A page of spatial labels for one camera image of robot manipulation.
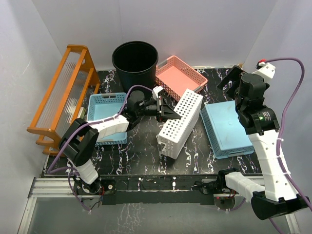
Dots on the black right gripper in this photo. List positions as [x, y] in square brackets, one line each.
[233, 76]

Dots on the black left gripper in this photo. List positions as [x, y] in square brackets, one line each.
[165, 112]

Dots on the white perforated plastic basket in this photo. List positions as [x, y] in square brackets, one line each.
[175, 132]

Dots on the large blue perforated basket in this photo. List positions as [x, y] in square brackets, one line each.
[226, 135]

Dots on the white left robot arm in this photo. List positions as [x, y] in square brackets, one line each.
[78, 143]

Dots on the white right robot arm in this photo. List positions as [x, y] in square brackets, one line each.
[278, 196]

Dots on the pink perforated plastic basket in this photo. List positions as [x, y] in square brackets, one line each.
[175, 77]

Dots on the black plastic bucket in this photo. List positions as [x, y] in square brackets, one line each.
[135, 63]

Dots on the small blue perforated basket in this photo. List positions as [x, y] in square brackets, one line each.
[104, 106]

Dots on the small metallic block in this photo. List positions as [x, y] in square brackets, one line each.
[81, 113]

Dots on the orange wooden rack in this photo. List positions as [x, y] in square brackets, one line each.
[62, 102]

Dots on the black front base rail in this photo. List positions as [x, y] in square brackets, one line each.
[154, 189]

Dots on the aluminium frame profile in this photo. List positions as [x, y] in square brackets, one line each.
[43, 188]

